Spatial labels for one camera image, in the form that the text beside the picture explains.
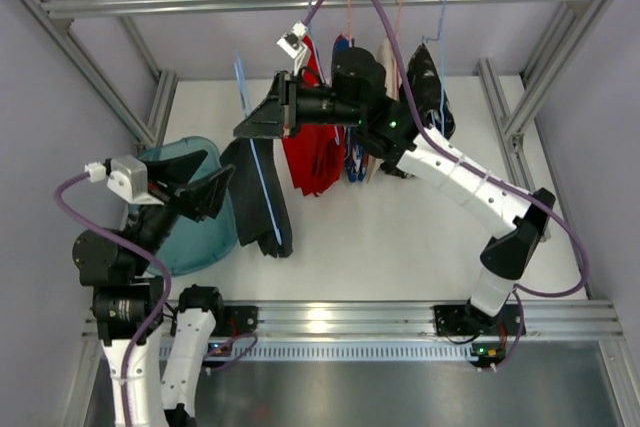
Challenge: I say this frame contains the red trousers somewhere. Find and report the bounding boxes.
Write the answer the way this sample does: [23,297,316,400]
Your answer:
[282,35,346,198]

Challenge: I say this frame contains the light blue hanger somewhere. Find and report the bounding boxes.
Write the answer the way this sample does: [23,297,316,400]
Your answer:
[423,0,448,136]
[233,49,283,246]
[304,0,346,146]

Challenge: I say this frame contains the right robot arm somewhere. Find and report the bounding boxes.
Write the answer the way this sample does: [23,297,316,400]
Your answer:
[233,47,555,335]

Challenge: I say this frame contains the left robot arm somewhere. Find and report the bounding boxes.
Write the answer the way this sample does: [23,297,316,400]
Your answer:
[68,150,234,426]

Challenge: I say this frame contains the blue patterned trousers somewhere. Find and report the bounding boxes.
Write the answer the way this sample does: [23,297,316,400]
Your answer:
[331,34,367,183]

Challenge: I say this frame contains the beige trousers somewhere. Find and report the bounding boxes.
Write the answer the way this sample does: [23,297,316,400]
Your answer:
[365,38,399,183]

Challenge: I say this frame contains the pink hanger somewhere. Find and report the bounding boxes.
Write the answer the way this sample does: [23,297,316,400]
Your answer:
[392,0,404,100]
[345,0,354,47]

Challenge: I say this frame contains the black white patterned trousers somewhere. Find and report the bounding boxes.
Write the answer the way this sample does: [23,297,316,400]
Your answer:
[407,43,456,139]

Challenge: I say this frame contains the teal plastic basket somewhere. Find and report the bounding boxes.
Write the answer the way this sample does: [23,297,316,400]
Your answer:
[138,136,237,277]

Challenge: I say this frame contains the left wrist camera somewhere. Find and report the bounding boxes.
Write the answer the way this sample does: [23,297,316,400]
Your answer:
[84,155,163,205]

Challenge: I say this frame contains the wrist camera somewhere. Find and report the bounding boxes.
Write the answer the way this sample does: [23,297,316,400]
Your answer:
[84,155,163,205]
[276,22,311,73]

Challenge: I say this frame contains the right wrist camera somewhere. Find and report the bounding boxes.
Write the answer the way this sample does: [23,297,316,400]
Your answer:
[276,22,311,73]

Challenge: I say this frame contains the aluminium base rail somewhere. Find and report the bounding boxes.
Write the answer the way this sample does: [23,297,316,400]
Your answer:
[82,299,624,363]

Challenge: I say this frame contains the left aluminium frame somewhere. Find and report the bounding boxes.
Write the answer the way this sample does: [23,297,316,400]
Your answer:
[0,0,179,148]

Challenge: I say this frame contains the aluminium frame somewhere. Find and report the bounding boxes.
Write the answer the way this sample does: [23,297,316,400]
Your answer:
[0,0,179,148]
[477,0,640,298]

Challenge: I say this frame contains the right aluminium frame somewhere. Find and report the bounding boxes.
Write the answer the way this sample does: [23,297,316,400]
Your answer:
[477,0,640,298]

